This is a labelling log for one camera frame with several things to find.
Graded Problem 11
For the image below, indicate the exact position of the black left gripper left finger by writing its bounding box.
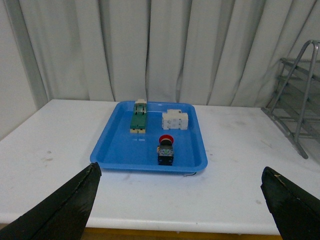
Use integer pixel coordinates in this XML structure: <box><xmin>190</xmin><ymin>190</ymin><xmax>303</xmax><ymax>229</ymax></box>
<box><xmin>0</xmin><ymin>163</ymin><xmax>102</xmax><ymax>240</ymax></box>

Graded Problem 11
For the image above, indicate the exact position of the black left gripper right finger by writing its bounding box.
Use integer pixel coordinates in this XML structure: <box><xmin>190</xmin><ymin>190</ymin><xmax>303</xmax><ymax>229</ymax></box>
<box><xmin>261</xmin><ymin>166</ymin><xmax>320</xmax><ymax>240</ymax></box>

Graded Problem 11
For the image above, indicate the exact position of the red emergency stop button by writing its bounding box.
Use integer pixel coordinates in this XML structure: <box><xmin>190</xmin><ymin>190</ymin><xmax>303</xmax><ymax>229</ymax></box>
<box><xmin>156</xmin><ymin>134</ymin><xmax>174</xmax><ymax>166</ymax></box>

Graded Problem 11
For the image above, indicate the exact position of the silver mesh tiered rack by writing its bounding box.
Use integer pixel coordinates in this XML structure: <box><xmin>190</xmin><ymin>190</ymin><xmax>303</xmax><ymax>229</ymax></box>
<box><xmin>261</xmin><ymin>40</ymin><xmax>320</xmax><ymax>159</ymax></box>

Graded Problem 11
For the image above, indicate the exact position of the blue plastic tray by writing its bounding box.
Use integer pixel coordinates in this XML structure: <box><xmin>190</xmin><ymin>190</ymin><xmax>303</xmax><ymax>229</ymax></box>
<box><xmin>90</xmin><ymin>101</ymin><xmax>208</xmax><ymax>174</ymax></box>

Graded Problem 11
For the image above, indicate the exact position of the white circuit breaker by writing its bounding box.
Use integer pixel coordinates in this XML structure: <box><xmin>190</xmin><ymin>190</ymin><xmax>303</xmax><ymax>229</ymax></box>
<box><xmin>162</xmin><ymin>109</ymin><xmax>189</xmax><ymax>130</ymax></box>

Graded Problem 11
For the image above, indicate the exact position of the white curtain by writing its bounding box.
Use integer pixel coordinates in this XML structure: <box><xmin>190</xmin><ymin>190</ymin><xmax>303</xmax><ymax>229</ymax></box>
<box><xmin>0</xmin><ymin>0</ymin><xmax>320</xmax><ymax>108</ymax></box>

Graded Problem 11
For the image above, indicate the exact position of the green knife switch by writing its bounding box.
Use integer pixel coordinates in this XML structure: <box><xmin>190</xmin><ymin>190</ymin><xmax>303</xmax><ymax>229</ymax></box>
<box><xmin>130</xmin><ymin>99</ymin><xmax>147</xmax><ymax>134</ymax></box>

